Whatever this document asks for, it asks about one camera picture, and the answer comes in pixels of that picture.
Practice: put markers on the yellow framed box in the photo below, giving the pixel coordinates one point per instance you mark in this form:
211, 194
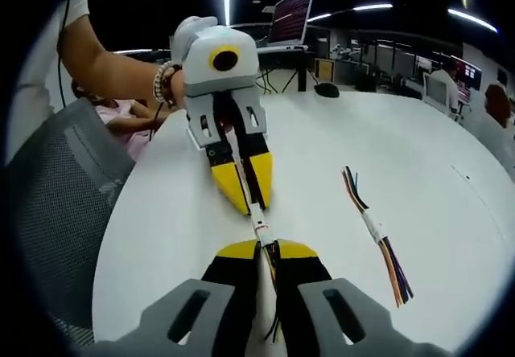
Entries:
324, 68

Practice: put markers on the open laptop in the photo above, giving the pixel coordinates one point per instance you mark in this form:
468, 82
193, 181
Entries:
289, 15

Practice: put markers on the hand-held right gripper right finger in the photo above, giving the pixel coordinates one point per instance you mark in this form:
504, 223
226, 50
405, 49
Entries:
342, 321

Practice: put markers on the grey mesh office chair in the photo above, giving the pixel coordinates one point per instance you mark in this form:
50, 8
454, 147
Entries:
60, 196

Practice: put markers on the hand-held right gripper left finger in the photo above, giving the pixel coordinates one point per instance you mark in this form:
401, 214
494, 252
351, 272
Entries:
181, 317

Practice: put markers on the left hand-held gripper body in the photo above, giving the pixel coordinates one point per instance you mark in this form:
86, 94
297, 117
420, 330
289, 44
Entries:
237, 39

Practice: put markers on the white office chair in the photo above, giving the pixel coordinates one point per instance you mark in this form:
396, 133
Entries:
435, 91

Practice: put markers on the person's left hand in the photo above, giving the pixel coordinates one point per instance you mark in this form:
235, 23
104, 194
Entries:
183, 43

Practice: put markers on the black stand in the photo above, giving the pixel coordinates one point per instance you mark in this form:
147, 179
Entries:
301, 73

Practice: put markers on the small black object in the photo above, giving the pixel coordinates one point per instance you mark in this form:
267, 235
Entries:
326, 90

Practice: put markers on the person's white shirt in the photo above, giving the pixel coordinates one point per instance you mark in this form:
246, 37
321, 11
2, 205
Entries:
36, 75

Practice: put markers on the computer monitor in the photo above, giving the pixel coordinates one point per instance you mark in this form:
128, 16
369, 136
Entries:
468, 71

